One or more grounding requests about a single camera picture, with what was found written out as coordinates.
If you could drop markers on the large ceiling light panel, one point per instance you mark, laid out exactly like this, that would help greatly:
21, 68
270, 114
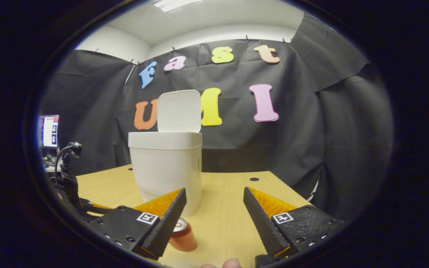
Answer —
173, 3

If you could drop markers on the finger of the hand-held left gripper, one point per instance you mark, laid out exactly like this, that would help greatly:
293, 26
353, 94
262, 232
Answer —
95, 209

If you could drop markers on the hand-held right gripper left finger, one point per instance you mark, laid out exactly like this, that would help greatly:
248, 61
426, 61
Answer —
166, 227

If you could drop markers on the red pop can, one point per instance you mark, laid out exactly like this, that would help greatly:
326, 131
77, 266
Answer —
184, 238

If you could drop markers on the wooden desktop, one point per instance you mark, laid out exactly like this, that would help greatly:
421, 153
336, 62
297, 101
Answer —
229, 223

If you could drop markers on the computer monitor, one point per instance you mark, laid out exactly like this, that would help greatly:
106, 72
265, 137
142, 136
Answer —
50, 130

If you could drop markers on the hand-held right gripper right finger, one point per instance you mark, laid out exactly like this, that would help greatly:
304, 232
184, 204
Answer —
264, 227

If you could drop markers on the black backdrop cloth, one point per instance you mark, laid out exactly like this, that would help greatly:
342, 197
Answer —
292, 149

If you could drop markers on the white desktop garbage bin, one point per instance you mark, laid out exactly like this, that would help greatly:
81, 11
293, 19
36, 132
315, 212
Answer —
166, 167

